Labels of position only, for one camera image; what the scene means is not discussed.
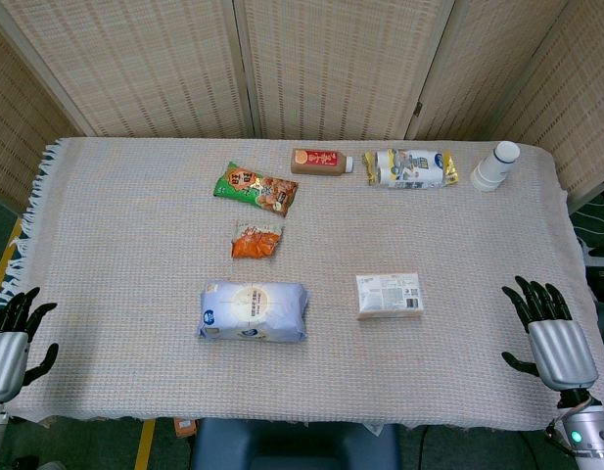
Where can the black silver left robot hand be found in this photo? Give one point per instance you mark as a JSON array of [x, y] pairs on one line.
[[5, 362]]

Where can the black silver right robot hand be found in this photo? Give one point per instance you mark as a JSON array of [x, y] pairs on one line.
[[561, 347]]

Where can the white face tissue pack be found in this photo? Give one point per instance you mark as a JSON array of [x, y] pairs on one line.
[[388, 296]]

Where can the small brown wooden crate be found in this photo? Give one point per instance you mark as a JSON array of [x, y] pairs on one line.
[[185, 428]]

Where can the blue white wipes pack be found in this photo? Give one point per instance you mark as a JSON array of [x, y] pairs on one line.
[[252, 311]]

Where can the beige woven tablecloth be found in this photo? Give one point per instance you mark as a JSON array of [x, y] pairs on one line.
[[135, 269]]

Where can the white cylindrical bottle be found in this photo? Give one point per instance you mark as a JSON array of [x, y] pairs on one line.
[[495, 166]]

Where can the white yellow snack pack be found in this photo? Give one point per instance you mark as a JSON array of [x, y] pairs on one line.
[[409, 169]]

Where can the orange snack bag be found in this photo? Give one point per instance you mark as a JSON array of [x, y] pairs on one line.
[[256, 242]]

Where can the dark blue chair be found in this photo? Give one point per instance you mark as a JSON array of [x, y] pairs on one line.
[[292, 448]]

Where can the green snack bag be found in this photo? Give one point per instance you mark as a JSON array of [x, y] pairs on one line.
[[255, 188]]

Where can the brown drink bottle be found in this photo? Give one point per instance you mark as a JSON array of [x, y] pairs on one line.
[[318, 161]]

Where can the woven folding screen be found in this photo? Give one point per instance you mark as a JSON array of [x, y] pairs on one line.
[[331, 63]]

